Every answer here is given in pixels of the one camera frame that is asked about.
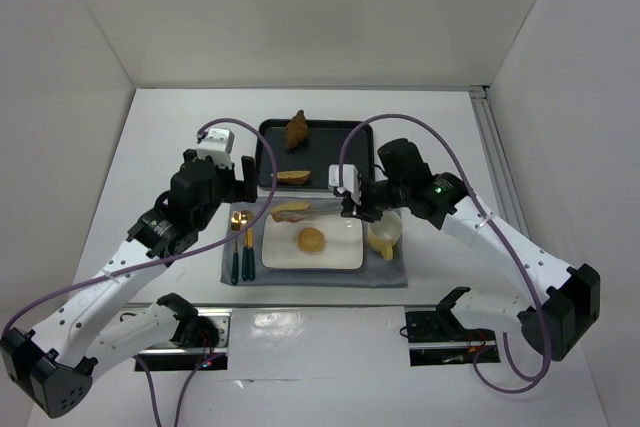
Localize toasted bread slice front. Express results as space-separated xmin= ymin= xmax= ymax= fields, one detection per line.
xmin=271 ymin=201 xmax=312 ymax=223

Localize toasted bread slice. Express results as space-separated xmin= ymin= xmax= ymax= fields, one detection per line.
xmin=276 ymin=170 xmax=311 ymax=186
xmin=271 ymin=201 xmax=312 ymax=223

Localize round golden bun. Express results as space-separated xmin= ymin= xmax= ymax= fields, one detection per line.
xmin=296 ymin=227 xmax=326 ymax=254

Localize metal tongs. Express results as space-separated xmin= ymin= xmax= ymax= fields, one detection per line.
xmin=301 ymin=202 xmax=342 ymax=221

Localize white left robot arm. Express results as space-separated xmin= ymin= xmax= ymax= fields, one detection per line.
xmin=1 ymin=149 xmax=257 ymax=419

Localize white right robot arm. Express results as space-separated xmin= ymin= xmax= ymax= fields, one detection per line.
xmin=329 ymin=139 xmax=601 ymax=361

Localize toasted bread slice back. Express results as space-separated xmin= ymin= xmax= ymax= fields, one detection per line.
xmin=276 ymin=170 xmax=311 ymax=186

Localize yellow mug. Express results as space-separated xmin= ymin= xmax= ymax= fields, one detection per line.
xmin=367 ymin=211 xmax=403 ymax=261

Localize white rectangular plate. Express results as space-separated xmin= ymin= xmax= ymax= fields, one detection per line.
xmin=260 ymin=214 xmax=364 ymax=271

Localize brown croissant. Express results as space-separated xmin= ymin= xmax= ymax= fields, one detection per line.
xmin=285 ymin=110 xmax=309 ymax=152

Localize black rectangular tray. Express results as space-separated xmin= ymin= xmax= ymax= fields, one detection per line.
xmin=259 ymin=119 xmax=376 ymax=191

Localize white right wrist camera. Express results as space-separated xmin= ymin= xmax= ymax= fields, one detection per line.
xmin=328 ymin=164 xmax=360 ymax=197

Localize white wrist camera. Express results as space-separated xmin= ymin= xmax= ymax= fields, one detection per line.
xmin=328 ymin=164 xmax=360 ymax=197
xmin=196 ymin=127 xmax=235 ymax=170

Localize gold spoon green handle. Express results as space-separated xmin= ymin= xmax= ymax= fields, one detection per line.
xmin=230 ymin=211 xmax=246 ymax=285

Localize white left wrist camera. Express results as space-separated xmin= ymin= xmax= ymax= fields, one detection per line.
xmin=196 ymin=127 xmax=235 ymax=170

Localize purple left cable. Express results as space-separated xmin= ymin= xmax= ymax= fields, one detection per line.
xmin=1 ymin=118 xmax=279 ymax=427

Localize gold fork green handle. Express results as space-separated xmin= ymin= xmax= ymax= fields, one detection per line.
xmin=241 ymin=210 xmax=255 ymax=281

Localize aluminium rail right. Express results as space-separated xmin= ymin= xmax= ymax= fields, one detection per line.
xmin=469 ymin=86 xmax=529 ymax=237

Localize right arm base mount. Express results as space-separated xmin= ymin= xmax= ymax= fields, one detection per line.
xmin=399 ymin=310 xmax=500 ymax=367

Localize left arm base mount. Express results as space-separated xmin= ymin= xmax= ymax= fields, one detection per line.
xmin=139 ymin=308 xmax=231 ymax=372

